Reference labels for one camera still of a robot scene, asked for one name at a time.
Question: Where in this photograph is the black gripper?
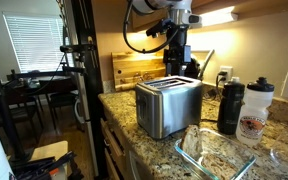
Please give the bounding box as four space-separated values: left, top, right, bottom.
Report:
163 25 193 78

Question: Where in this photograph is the brown crusted bread slice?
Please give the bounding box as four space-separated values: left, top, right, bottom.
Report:
179 124 204 162

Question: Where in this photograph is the stainless steel two-slot toaster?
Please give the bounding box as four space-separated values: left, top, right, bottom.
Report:
134 75 204 140

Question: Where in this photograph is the black panini grill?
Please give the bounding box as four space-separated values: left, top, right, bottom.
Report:
183 49 216 81

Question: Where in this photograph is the wooden cutting board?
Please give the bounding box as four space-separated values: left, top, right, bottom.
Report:
110 50 168 93

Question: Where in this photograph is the black sports water bottle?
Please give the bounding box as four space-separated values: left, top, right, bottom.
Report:
216 76 246 136

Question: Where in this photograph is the under-cabinet strip light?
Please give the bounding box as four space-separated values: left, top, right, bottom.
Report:
190 5 239 28

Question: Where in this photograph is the white bottle with black cap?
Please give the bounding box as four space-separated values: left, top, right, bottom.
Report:
235 76 275 147

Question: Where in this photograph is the clear glass baking dish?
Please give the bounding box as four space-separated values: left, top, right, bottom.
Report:
173 127 258 180

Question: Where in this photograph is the wooden drawer cabinet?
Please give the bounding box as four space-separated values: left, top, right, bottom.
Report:
99 99 152 180

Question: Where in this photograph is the dark wooden chair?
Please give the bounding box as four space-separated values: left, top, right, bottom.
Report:
2 94 44 136
47 91 80 131

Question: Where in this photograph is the dark dining table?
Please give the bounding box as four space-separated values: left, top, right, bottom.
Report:
7 69 78 101

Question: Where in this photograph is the clear plastic container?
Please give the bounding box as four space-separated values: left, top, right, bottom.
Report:
269 143 288 178

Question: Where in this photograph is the window with white blinds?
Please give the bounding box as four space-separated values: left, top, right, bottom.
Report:
2 12 74 74

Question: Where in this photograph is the beige wooden stool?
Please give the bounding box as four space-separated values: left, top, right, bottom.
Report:
28 140 70 180

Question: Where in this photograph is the black tool pile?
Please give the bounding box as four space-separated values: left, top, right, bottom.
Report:
10 151 85 180

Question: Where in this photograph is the black slanted stand pole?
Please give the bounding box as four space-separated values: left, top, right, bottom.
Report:
0 33 27 161

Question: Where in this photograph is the black power plug with cable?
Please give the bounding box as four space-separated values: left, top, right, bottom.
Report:
215 70 228 98

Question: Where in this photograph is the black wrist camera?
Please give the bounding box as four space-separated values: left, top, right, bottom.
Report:
146 18 177 38

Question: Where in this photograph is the white wall power outlet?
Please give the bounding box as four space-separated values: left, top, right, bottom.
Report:
218 65 234 82

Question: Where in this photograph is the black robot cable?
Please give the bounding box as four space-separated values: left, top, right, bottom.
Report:
122 0 180 54

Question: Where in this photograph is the black vertical frame post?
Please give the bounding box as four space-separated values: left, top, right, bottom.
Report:
71 0 109 178

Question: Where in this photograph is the wooden wall cabinet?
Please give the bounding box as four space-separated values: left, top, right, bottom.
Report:
130 0 288 33

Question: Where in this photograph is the black horizontal mount bar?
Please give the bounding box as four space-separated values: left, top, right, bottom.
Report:
10 65 87 80

